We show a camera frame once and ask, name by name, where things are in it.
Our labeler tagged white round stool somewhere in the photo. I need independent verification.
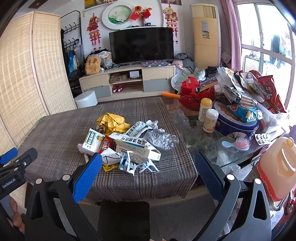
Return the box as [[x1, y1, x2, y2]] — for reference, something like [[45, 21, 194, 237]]
[[74, 90, 98, 108]]

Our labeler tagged small gold foil wrapper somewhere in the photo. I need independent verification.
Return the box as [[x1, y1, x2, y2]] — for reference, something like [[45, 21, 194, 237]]
[[103, 163, 119, 172]]

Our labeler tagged black flat screen television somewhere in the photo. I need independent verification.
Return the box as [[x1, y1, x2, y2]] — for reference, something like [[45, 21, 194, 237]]
[[109, 27, 174, 64]]

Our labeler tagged torn white carton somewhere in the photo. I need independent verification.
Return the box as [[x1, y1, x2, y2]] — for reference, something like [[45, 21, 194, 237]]
[[109, 133, 161, 164]]

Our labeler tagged dark purple box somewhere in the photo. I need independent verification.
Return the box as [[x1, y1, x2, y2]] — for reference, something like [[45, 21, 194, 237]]
[[199, 76, 218, 92]]

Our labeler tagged pink hairbrush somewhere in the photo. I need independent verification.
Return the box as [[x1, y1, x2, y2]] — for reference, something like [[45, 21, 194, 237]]
[[222, 137, 250, 151]]

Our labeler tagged white paper cup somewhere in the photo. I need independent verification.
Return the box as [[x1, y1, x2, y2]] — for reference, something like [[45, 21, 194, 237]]
[[101, 148, 121, 166]]

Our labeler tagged green white foil pouch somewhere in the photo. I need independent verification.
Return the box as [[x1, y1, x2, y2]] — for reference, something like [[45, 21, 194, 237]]
[[125, 120, 158, 138]]

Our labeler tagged blue snack bag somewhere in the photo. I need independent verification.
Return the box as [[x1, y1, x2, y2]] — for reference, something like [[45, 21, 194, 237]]
[[227, 104, 264, 123]]

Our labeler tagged yellow capped white bottle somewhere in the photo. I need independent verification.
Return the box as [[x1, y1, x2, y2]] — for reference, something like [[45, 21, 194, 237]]
[[198, 98, 213, 122]]

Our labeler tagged pink curtain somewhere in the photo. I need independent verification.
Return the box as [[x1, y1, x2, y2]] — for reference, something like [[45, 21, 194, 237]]
[[219, 0, 241, 70]]

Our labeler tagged grey plaid tablecloth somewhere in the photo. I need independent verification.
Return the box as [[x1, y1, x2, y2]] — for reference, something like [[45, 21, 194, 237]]
[[17, 96, 199, 202]]

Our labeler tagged beige standing air conditioner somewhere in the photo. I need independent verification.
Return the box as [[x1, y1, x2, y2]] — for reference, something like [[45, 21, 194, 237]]
[[191, 4, 221, 69]]

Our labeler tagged red snack bag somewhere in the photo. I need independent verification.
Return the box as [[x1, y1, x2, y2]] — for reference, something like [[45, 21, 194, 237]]
[[250, 70, 287, 114]]

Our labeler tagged round framed wall picture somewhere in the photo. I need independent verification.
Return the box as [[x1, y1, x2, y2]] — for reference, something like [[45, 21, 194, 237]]
[[101, 1, 134, 30]]

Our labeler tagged red plastic basket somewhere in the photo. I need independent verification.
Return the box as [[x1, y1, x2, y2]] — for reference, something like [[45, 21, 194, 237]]
[[178, 76, 215, 111]]

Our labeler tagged bamboo folding screen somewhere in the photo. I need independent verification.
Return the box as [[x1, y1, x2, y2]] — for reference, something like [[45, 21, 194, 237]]
[[1, 11, 76, 154]]

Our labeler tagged black coat rack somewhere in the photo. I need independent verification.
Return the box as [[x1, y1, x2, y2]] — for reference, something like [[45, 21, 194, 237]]
[[60, 10, 84, 97]]

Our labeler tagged yellow envelope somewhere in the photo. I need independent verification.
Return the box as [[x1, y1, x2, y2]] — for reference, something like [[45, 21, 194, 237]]
[[97, 113, 131, 136]]

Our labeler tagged orange handled tool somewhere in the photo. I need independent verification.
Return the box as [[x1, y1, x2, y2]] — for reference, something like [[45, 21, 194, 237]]
[[162, 92, 181, 99]]

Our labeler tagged person's left hand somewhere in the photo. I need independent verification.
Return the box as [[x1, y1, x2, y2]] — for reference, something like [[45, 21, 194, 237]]
[[8, 197, 25, 233]]

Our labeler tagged clear plastic bag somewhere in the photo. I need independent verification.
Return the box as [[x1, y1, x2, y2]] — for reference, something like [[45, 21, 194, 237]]
[[144, 127, 179, 151]]

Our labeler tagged yellow plush toy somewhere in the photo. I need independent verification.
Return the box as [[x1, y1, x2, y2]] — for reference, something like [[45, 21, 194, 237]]
[[85, 56, 101, 75]]

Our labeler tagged beige grey TV cabinet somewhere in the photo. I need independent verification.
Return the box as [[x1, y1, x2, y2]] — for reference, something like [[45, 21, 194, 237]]
[[79, 64, 176, 102]]

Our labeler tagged floral green cloth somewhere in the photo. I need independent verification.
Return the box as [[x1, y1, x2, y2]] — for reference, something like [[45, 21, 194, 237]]
[[171, 67, 206, 91]]

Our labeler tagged green white medicine box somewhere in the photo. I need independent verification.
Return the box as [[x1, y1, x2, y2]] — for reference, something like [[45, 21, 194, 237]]
[[77, 128, 105, 156]]

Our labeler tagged white capped orange bottle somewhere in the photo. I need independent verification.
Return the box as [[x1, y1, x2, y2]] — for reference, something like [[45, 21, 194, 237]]
[[203, 108, 219, 133]]

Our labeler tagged torn light blue packaging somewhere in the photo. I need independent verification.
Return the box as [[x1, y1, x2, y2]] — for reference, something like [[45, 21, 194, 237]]
[[119, 151, 159, 176]]

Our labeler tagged blue cookie tin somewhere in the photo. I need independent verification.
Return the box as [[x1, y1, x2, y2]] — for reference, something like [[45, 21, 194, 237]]
[[213, 101, 259, 140]]

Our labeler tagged red Skittles candy tube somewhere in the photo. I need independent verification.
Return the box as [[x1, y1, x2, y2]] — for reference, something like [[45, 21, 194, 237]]
[[98, 136, 114, 154]]

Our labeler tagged orange oil jug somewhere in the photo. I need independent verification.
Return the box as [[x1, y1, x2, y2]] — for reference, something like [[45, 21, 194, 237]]
[[256, 137, 295, 201]]

